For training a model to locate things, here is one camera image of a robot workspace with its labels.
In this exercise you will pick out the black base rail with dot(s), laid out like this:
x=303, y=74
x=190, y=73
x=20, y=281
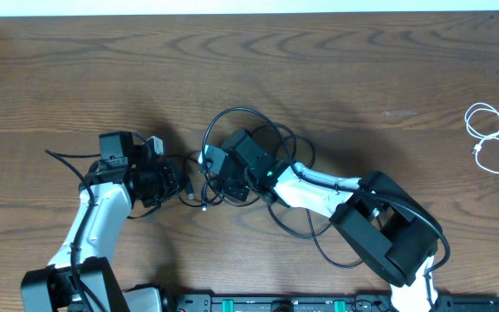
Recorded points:
x=275, y=303

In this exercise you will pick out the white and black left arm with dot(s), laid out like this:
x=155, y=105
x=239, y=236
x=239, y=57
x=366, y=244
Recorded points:
x=79, y=277

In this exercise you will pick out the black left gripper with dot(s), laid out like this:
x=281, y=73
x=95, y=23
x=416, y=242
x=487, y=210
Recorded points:
x=174, y=184

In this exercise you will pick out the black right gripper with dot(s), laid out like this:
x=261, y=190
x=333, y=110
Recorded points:
x=228, y=188

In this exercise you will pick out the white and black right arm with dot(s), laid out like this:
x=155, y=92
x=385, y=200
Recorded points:
x=390, y=232

